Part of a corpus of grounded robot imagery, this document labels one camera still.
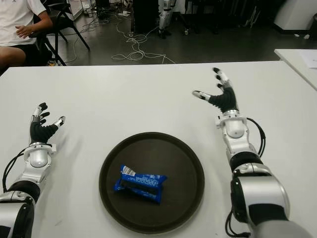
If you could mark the seated person in white shirt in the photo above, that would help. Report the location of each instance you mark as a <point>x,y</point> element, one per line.
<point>15,17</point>

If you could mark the silver humanoid robot legs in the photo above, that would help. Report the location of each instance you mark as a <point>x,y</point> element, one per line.
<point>165,17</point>

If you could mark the white paper sheet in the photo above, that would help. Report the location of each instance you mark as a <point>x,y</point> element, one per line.
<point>310,60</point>

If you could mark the blue Oreo cookie pack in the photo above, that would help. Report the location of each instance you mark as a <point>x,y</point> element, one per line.
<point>141,184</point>

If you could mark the small white floor object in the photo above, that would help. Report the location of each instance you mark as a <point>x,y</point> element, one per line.
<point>303,36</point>

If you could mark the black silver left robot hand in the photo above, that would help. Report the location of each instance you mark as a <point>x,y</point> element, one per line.
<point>39,131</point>

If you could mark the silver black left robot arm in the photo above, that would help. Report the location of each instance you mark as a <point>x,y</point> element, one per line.
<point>15,210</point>

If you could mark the white side table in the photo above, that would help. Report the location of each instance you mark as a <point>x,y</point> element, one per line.
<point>294,62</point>

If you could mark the white power strip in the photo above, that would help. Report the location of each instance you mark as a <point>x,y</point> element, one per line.
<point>123,13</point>

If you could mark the round dark brown tray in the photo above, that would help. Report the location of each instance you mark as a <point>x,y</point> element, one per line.
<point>151,183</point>

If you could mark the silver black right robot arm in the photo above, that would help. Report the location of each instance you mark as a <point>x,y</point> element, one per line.
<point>252,188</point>

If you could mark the black folding chair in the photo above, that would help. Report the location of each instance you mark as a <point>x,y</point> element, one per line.
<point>63,21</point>

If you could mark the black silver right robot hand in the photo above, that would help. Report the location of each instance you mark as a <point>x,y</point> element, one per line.
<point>225,99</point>

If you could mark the white cabinet with black base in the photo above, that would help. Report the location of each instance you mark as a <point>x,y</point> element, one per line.
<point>294,12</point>

